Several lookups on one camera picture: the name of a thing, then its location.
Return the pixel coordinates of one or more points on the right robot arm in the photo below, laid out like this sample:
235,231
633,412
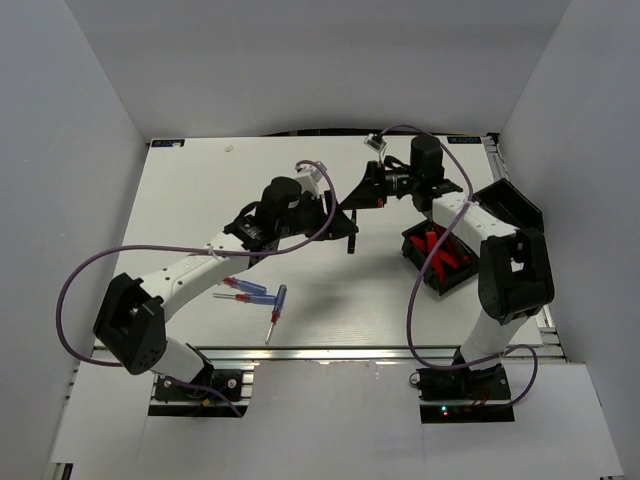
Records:
498,223

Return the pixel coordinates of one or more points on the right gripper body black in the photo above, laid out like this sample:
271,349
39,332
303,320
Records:
399,182

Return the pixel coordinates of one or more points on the black divided container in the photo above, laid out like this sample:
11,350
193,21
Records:
500,199

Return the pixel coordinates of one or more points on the blue label sticker right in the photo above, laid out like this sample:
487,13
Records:
464,140

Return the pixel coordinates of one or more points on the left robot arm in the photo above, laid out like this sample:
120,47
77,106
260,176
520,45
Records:
132,319

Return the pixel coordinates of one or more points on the blue handle screwdriver tilted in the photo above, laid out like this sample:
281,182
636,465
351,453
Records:
276,311

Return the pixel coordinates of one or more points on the blue handle screwdriver lower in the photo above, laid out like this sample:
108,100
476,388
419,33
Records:
247,298

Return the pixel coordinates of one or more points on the blue handle screwdriver upper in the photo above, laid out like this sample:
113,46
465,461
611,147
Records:
245,286

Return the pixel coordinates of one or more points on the green black precision screwdriver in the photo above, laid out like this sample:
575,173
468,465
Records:
351,244

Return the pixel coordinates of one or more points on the blue label sticker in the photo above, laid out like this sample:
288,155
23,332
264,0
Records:
464,140
167,143

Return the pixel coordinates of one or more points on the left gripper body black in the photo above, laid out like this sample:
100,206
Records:
307,219

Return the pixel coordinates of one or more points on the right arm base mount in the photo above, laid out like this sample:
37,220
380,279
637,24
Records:
463,396

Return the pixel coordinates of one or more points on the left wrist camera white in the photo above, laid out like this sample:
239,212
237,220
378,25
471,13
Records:
309,175

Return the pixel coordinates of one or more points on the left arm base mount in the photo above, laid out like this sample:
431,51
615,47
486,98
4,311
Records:
227,395

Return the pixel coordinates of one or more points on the blue label sticker left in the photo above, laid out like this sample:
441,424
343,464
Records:
167,143

